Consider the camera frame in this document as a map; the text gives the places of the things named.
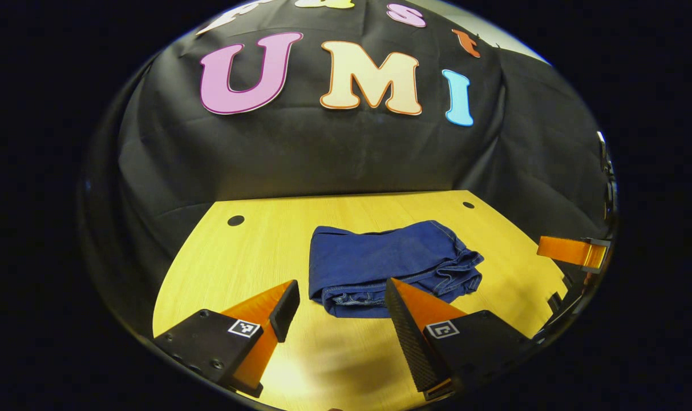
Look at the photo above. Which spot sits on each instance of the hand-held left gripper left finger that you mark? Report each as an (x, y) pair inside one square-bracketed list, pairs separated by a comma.
[(286, 311)]

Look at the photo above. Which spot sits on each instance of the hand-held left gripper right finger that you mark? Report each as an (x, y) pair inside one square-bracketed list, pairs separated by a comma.
[(408, 342)]

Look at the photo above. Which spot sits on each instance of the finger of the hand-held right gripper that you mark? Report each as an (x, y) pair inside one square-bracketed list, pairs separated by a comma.
[(568, 250)]

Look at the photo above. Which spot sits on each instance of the blue denim jeans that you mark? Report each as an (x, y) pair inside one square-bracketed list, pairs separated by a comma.
[(380, 257)]

